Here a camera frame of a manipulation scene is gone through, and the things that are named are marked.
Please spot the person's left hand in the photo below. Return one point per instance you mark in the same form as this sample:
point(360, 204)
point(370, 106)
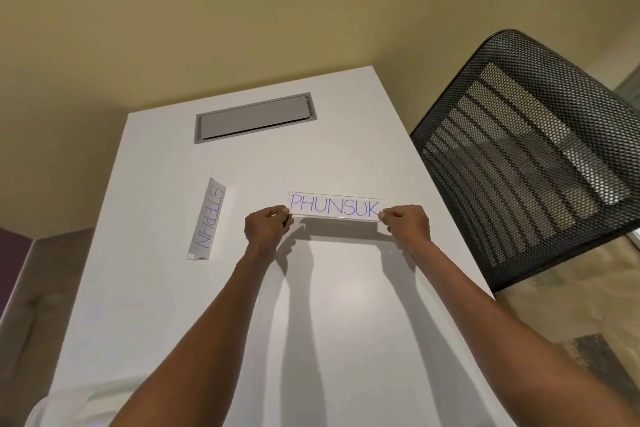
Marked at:
point(262, 231)

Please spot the person's right hand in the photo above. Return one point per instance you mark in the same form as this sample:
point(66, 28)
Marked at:
point(412, 226)

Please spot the person's right forearm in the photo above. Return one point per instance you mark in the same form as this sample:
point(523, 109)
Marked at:
point(520, 341)

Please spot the person's left forearm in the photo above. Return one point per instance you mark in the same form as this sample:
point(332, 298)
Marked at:
point(200, 341)

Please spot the black mesh office chair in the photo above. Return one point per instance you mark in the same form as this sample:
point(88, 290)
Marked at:
point(535, 156)

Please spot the pale green shirt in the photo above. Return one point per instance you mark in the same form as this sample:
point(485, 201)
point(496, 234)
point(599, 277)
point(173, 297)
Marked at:
point(75, 404)

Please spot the white-framed glass door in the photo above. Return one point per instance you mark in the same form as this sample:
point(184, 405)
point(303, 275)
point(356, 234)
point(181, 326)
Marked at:
point(632, 91)

